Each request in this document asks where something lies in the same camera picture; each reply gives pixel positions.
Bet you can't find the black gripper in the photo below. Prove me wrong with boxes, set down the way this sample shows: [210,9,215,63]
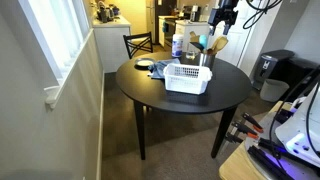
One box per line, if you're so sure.
[207,0,240,36]

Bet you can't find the light wooden spatula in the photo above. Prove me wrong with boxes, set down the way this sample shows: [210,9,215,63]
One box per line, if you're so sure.
[189,30,201,44]

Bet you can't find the teal silicone spatula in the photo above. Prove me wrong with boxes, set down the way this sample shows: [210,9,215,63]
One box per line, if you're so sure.
[198,34,209,50]

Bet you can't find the black spatula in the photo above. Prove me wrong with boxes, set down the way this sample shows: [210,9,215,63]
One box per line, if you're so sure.
[189,41,205,53]

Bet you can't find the white plastic basket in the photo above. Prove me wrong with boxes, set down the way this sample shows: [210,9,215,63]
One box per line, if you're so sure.
[163,63,213,96]

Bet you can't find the large wooden spoon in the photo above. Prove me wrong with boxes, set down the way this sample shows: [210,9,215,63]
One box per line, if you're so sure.
[212,35,230,54]

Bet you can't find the wooden slotted turner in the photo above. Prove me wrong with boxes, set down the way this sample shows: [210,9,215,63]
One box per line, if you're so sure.
[206,39,220,56]

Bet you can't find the white door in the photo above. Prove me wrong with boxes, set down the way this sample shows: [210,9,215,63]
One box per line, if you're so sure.
[216,0,279,68]

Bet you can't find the metal utensil holder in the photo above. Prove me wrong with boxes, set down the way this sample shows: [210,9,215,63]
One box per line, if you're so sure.
[198,52,217,71]

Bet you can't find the clear drinking glass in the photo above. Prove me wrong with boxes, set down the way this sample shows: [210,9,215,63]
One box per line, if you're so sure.
[185,49,198,61]

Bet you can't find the white wipes canister blue label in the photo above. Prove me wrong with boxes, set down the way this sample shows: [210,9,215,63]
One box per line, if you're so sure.
[171,33,185,58]

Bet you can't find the kitchen stove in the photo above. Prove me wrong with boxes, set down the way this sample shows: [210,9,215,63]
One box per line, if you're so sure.
[163,16,188,51]

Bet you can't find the round black dining table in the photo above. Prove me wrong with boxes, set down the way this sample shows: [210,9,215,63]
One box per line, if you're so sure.
[115,50,253,161]

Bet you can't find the black trash can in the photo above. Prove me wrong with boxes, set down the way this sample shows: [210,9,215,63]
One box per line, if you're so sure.
[252,49,296,91]

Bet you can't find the blue cloth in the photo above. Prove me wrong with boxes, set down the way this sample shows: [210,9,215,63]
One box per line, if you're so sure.
[147,58,181,80]

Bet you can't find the small round plate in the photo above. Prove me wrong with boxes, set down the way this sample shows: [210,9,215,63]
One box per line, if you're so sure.
[134,57,156,69]

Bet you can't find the small white waste bin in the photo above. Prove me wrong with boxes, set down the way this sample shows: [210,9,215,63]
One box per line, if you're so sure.
[259,78,290,103]

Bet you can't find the black wooden chair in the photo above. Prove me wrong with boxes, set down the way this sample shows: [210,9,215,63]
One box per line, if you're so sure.
[122,31,154,60]

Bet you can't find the black low cabinet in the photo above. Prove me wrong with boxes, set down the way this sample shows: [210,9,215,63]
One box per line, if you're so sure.
[268,57,320,102]

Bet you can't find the black clamp orange tip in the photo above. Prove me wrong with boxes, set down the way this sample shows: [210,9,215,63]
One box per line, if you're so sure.
[230,121,260,140]
[241,112,264,134]

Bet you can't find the white kitchen counter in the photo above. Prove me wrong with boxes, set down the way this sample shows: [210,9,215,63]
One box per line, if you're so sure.
[92,14,132,74]

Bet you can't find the black coffee maker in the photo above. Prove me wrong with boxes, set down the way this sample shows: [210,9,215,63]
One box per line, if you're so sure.
[96,1,113,24]

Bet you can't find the light wooden robot table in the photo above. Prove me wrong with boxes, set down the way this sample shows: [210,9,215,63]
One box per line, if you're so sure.
[218,100,294,180]

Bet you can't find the grey robot mounting plate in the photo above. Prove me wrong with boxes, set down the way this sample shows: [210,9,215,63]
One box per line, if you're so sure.
[244,111,320,180]

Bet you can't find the white window blinds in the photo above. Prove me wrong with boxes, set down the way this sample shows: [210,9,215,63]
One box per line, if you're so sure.
[19,0,92,83]

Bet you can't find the white window sill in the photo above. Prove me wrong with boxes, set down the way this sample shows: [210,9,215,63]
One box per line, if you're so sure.
[44,28,94,110]

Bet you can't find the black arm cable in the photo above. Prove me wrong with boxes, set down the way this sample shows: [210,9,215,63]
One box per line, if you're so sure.
[242,0,284,30]

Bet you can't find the black base cable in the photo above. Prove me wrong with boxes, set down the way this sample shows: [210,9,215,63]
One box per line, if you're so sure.
[268,64,320,160]

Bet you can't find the black mounting rail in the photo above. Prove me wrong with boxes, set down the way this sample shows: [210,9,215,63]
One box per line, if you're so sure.
[247,145,295,180]

